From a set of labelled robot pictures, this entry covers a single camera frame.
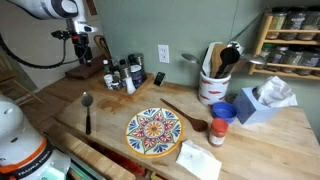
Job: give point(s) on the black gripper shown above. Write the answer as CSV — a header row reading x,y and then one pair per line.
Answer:
x,y
81,45

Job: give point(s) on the dark wooden spoon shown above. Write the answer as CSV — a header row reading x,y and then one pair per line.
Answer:
x,y
196,124

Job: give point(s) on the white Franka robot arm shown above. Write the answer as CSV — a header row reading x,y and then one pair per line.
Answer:
x,y
23,146

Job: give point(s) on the white chili-print utensil holder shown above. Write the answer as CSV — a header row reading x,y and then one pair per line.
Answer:
x,y
214,90

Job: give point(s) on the black plastic spoon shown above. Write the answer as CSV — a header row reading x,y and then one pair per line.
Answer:
x,y
229,56

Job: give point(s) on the silver kitchen utensil head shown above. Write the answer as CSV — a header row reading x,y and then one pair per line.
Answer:
x,y
236,46

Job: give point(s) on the large metal serving spoon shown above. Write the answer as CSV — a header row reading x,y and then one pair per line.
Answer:
x,y
255,59

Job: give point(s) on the dark wooden board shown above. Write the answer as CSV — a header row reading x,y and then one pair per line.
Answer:
x,y
83,70

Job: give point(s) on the small white jar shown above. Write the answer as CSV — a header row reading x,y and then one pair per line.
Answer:
x,y
108,81

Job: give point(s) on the metal pepper mill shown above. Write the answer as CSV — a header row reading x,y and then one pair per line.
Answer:
x,y
124,71

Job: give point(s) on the white salt shaker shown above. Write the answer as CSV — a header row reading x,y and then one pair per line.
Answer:
x,y
130,86

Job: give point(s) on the blue-label canister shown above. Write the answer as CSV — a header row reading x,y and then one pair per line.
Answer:
x,y
136,76

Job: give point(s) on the tall metal black-lid canister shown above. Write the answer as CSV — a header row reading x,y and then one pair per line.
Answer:
x,y
140,59

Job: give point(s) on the wooden condiment tray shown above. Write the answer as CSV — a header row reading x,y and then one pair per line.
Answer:
x,y
143,87

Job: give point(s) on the small black phone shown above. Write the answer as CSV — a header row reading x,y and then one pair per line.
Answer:
x,y
159,79

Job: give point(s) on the wooden chair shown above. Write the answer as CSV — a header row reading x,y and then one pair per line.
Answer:
x,y
13,86

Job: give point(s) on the colourful floral ceramic plate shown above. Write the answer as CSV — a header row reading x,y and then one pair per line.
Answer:
x,y
154,132

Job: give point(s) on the metal ladle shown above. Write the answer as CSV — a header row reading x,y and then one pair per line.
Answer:
x,y
190,58

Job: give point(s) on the white spatula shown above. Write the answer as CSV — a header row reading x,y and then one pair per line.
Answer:
x,y
207,60

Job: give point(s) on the light wooden spatula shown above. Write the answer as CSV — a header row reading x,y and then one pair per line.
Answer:
x,y
217,58

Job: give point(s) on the blue plastic bowl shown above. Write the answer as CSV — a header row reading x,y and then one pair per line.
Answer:
x,y
224,111

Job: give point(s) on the red-lidded spice jar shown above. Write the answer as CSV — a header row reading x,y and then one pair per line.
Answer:
x,y
218,133

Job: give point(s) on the white paper napkin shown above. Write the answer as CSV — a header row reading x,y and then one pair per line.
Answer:
x,y
198,161

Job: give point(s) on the blue tissue box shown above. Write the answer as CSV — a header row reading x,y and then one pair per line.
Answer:
x,y
250,108

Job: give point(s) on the wooden spice rack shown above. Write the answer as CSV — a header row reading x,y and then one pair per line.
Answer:
x,y
260,40

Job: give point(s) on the small glass spice jar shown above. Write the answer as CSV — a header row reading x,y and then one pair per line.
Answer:
x,y
265,55
291,60
308,61
276,59

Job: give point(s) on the white tissue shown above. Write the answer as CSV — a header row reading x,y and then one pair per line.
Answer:
x,y
275,91

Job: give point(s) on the glass jar green herbs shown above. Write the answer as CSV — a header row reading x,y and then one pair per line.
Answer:
x,y
276,23

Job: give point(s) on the glass jar dark spices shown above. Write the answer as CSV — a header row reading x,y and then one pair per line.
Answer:
x,y
293,21

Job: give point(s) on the glass jar pale spices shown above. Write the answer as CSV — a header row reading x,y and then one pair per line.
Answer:
x,y
310,23

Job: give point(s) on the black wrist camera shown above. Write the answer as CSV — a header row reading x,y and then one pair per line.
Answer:
x,y
61,34

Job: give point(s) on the white wall outlet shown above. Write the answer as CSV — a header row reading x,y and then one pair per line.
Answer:
x,y
163,53

